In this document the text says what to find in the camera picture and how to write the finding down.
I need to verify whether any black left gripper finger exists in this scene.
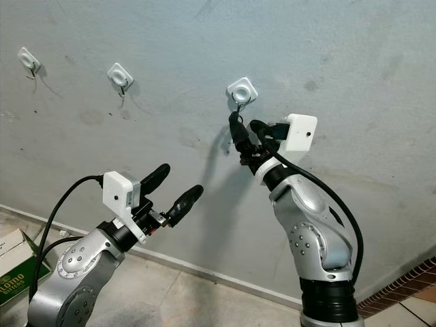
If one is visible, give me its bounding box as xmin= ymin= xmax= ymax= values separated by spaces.
xmin=163 ymin=185 xmax=205 ymax=228
xmin=138 ymin=163 xmax=171 ymax=198

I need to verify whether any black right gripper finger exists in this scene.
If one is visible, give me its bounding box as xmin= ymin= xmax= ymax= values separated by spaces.
xmin=232 ymin=112 xmax=261 ymax=164
xmin=249 ymin=119 xmax=280 ymax=155

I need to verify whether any green white cardboard box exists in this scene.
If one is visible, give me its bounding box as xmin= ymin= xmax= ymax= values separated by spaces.
xmin=0 ymin=228 xmax=52 ymax=305

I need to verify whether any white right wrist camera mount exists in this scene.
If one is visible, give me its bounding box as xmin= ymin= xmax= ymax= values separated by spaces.
xmin=255 ymin=112 xmax=319 ymax=181

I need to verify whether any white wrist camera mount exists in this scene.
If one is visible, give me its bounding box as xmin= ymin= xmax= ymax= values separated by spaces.
xmin=102 ymin=170 xmax=147 ymax=245
xmin=255 ymin=112 xmax=319 ymax=181

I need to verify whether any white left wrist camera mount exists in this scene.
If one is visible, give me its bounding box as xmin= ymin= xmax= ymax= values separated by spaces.
xmin=102 ymin=170 xmax=147 ymax=245

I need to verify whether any white square wall hook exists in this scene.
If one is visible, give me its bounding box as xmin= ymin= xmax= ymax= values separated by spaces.
xmin=107 ymin=62 xmax=135 ymax=96
xmin=227 ymin=76 xmax=258 ymax=110
xmin=17 ymin=46 xmax=42 ymax=79

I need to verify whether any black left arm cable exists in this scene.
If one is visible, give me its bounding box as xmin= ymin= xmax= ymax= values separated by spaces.
xmin=29 ymin=175 xmax=106 ymax=300

